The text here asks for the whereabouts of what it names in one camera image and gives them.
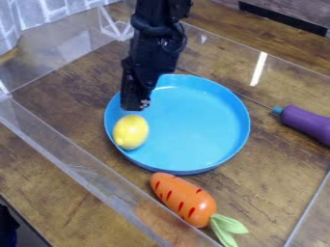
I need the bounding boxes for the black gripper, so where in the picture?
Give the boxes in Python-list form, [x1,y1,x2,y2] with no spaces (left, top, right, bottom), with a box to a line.
[120,0,192,111]

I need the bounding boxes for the orange toy carrot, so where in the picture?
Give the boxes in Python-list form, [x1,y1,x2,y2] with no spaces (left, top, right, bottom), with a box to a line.
[150,172,249,247]

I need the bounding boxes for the clear acrylic enclosure wall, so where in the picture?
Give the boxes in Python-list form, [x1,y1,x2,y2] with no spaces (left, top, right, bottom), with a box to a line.
[0,0,330,247]

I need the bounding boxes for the purple toy eggplant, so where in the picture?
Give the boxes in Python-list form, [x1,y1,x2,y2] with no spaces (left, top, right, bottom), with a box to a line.
[273,105,330,147]

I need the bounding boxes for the blue round tray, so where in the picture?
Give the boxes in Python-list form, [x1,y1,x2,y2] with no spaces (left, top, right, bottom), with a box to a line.
[103,73,253,177]

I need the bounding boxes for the yellow toy lemon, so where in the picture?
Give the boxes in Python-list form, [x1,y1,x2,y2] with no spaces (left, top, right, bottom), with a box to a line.
[112,115,150,150]

